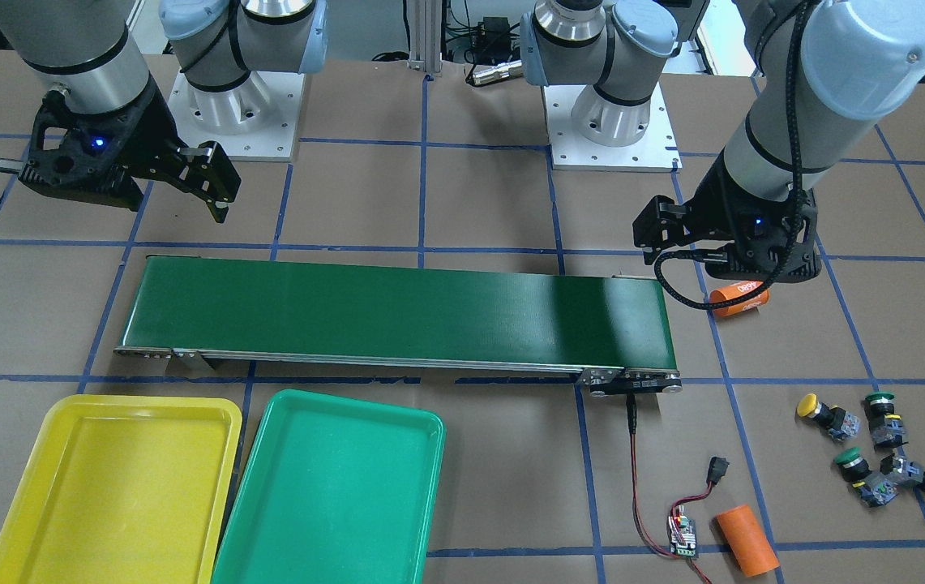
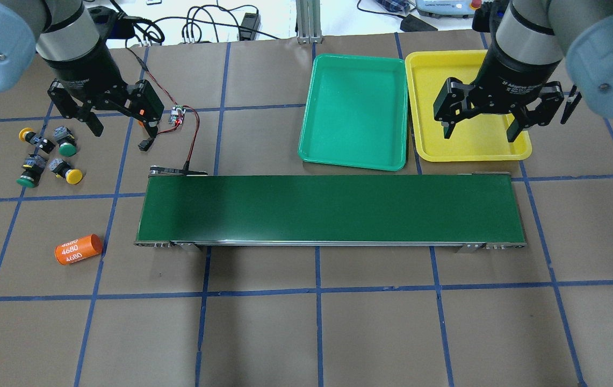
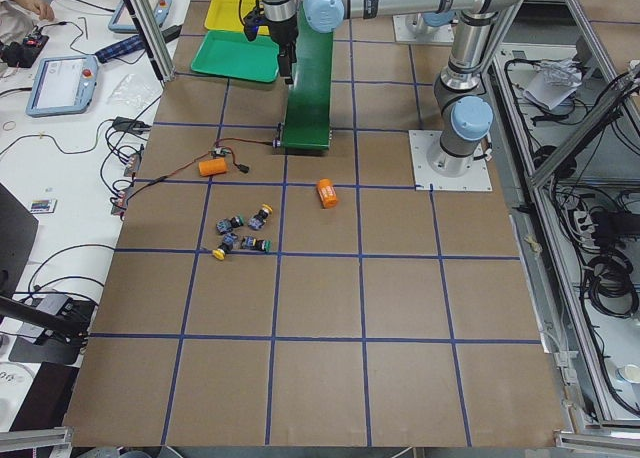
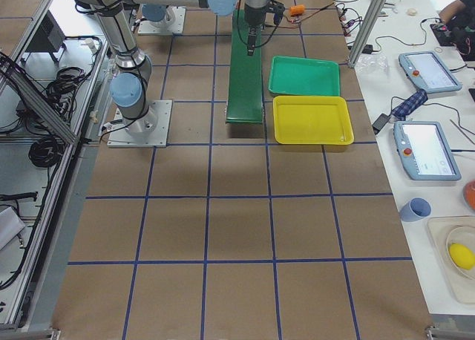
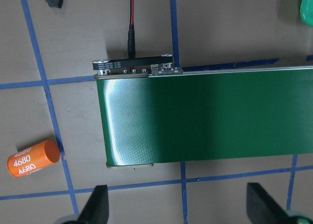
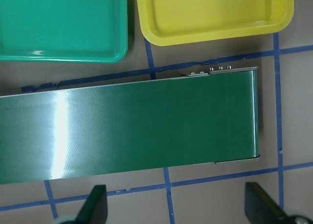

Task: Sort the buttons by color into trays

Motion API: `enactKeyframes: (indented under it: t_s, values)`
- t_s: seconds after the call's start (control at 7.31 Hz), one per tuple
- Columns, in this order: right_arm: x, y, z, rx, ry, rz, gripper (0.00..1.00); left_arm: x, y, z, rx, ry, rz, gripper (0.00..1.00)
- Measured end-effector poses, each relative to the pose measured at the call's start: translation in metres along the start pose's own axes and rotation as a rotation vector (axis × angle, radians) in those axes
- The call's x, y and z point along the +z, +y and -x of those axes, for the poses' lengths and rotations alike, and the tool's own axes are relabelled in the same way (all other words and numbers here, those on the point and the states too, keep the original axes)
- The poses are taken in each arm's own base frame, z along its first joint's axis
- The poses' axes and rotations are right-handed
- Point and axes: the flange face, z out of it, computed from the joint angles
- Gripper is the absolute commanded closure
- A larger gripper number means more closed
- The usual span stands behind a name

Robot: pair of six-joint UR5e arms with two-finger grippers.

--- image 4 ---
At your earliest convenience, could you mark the teach pendant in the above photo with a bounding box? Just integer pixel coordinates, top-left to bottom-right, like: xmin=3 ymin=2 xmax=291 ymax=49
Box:
xmin=398 ymin=51 xmax=462 ymax=94
xmin=393 ymin=121 xmax=461 ymax=181

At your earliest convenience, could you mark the aluminium frame post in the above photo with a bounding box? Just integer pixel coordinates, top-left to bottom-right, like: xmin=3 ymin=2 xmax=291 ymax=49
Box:
xmin=347 ymin=0 xmax=387 ymax=68

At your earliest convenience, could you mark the orange round object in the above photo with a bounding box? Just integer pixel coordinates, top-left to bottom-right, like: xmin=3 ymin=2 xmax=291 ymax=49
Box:
xmin=462 ymin=180 xmax=475 ymax=210

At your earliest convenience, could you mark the yellow plastic tray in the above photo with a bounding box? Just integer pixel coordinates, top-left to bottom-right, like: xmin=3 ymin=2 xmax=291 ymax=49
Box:
xmin=273 ymin=96 xmax=354 ymax=146

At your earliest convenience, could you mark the green plastic tray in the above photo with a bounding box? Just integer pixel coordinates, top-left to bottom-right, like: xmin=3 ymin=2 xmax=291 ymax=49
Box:
xmin=268 ymin=56 xmax=341 ymax=97

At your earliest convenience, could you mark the beige tray with bowl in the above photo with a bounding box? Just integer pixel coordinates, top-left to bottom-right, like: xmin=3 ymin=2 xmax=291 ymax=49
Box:
xmin=427 ymin=216 xmax=474 ymax=305

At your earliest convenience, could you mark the red black wire with board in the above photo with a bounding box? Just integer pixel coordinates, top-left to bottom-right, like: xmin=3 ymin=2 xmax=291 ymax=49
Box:
xmin=281 ymin=4 xmax=337 ymax=26

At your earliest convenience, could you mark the black power adapter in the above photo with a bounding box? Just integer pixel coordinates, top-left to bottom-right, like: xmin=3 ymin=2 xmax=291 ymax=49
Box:
xmin=372 ymin=114 xmax=390 ymax=135

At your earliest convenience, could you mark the blue plastic cup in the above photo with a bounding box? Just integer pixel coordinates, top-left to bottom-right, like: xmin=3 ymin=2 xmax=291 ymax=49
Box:
xmin=399 ymin=197 xmax=432 ymax=222

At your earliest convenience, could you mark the upper teach pendant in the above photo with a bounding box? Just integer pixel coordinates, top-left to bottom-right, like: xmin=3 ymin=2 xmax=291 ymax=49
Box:
xmin=398 ymin=51 xmax=462 ymax=94

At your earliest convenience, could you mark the yellow lemon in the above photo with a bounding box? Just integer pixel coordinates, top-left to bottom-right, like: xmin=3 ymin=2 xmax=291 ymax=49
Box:
xmin=448 ymin=243 xmax=474 ymax=270

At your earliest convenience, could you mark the plain orange cylinder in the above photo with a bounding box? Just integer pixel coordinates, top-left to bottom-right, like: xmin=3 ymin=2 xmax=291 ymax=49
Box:
xmin=289 ymin=4 xmax=306 ymax=16

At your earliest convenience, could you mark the lower teach pendant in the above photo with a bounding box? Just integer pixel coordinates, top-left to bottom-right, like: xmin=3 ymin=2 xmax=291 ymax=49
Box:
xmin=393 ymin=121 xmax=461 ymax=181

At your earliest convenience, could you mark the green conveyor belt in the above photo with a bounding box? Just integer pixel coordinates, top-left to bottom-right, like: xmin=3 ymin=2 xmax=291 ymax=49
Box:
xmin=226 ymin=10 xmax=263 ymax=124

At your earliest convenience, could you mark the blue plaid cloth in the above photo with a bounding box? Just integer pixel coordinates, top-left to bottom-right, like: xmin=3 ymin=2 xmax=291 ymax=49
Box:
xmin=391 ymin=89 xmax=428 ymax=120

